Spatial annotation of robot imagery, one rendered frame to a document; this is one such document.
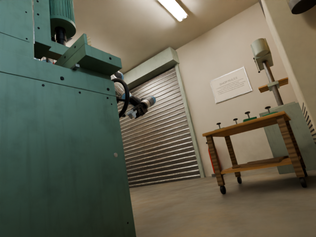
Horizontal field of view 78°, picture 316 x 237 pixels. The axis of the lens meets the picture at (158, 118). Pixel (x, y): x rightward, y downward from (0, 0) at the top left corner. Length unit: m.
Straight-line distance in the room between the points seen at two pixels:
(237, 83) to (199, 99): 0.74
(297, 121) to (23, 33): 2.45
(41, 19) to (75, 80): 0.43
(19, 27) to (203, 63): 3.38
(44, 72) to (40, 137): 0.27
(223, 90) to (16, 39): 3.22
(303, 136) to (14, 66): 2.46
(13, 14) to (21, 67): 0.34
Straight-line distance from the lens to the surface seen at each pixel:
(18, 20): 1.15
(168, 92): 4.22
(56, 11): 1.37
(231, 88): 3.70
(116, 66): 1.05
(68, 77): 0.94
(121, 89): 1.56
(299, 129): 2.54
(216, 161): 1.77
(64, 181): 0.81
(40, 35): 1.20
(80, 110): 0.90
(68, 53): 1.10
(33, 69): 0.89
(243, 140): 3.56
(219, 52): 4.01
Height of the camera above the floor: 0.30
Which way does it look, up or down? 14 degrees up
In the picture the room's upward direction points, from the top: 11 degrees counter-clockwise
